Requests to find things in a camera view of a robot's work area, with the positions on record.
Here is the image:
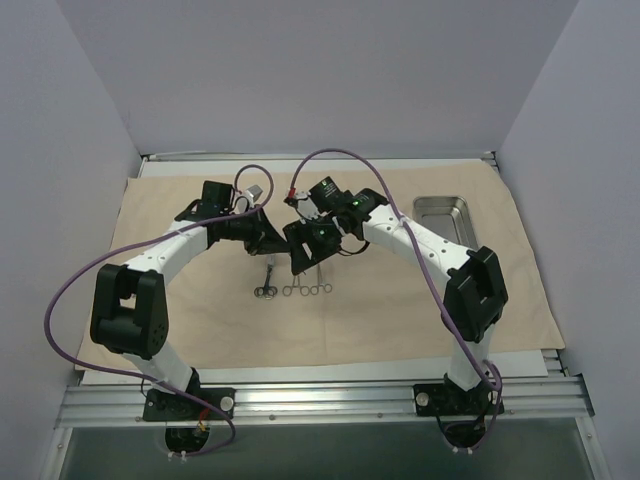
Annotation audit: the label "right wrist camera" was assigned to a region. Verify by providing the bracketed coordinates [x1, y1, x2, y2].
[284, 189, 320, 221]

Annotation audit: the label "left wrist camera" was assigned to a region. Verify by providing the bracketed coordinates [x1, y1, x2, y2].
[235, 185, 263, 213]

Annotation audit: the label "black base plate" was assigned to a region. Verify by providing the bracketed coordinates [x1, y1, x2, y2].
[142, 388, 236, 422]
[412, 382, 505, 417]

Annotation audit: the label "aluminium front rail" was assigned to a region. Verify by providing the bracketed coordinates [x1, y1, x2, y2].
[56, 376, 595, 428]

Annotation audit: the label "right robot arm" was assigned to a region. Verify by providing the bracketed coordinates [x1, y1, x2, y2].
[284, 177, 508, 413]

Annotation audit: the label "steel clamp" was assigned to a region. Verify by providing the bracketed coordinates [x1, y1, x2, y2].
[309, 264, 333, 295]

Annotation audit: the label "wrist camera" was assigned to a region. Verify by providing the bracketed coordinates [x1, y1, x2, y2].
[284, 189, 320, 221]
[235, 185, 263, 213]

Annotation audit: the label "steel instrument tray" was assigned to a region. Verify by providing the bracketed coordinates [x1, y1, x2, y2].
[412, 196, 479, 249]

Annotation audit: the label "steel surgical forceps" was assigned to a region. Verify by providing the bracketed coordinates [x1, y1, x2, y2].
[282, 275, 311, 297]

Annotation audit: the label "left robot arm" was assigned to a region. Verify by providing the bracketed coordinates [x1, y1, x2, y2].
[90, 181, 288, 419]

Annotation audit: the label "steel surgical scissors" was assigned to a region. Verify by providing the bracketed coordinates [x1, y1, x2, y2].
[254, 266, 278, 299]

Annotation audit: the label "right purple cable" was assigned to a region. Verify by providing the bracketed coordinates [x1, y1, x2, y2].
[289, 148, 504, 451]

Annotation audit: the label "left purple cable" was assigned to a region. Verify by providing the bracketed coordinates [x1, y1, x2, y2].
[44, 165, 275, 456]

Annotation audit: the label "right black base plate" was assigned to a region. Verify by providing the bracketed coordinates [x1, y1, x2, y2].
[412, 382, 505, 417]

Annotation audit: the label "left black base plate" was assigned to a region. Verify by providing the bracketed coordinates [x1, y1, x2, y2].
[142, 388, 236, 422]

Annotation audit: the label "purple cable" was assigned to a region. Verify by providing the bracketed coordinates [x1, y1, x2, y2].
[44, 165, 275, 456]
[289, 148, 504, 451]

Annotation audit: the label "beige cloth wrap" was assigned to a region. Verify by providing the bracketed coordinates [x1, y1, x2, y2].
[74, 167, 566, 371]

